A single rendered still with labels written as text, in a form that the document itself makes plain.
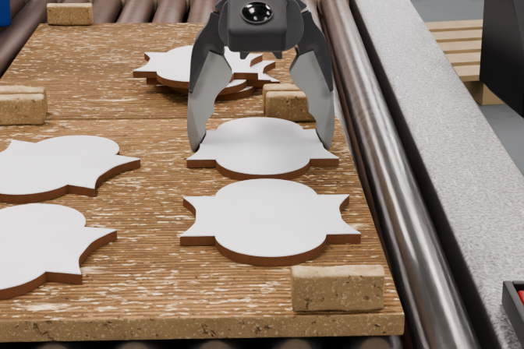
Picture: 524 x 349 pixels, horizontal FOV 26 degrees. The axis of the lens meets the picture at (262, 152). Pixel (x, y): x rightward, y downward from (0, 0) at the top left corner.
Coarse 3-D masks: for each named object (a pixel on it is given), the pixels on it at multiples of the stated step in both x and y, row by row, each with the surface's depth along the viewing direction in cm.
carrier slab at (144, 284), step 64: (0, 128) 106; (64, 128) 106; (128, 128) 106; (128, 192) 90; (192, 192) 90; (320, 192) 90; (128, 256) 79; (192, 256) 79; (320, 256) 79; (384, 256) 79; (0, 320) 70; (64, 320) 70; (128, 320) 70; (192, 320) 70; (256, 320) 70; (320, 320) 70; (384, 320) 71
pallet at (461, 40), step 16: (432, 32) 496; (448, 32) 496; (464, 32) 496; (480, 32) 496; (448, 48) 468; (464, 48) 468; (480, 48) 469; (464, 64) 448; (464, 80) 430; (480, 96) 436; (496, 96) 435
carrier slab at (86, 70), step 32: (64, 32) 143; (96, 32) 143; (128, 32) 143; (160, 32) 143; (192, 32) 143; (32, 64) 128; (64, 64) 128; (96, 64) 128; (128, 64) 128; (288, 64) 128; (64, 96) 116; (96, 96) 116; (128, 96) 116; (160, 96) 116; (256, 96) 116
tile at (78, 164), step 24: (24, 144) 99; (48, 144) 99; (72, 144) 99; (96, 144) 99; (0, 168) 93; (24, 168) 93; (48, 168) 93; (72, 168) 93; (96, 168) 93; (120, 168) 94; (0, 192) 88; (24, 192) 88; (48, 192) 88; (72, 192) 90
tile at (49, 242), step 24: (0, 216) 83; (24, 216) 83; (48, 216) 83; (72, 216) 83; (0, 240) 79; (24, 240) 79; (48, 240) 79; (72, 240) 79; (96, 240) 80; (0, 264) 75; (24, 264) 75; (48, 264) 75; (72, 264) 75; (0, 288) 72; (24, 288) 73
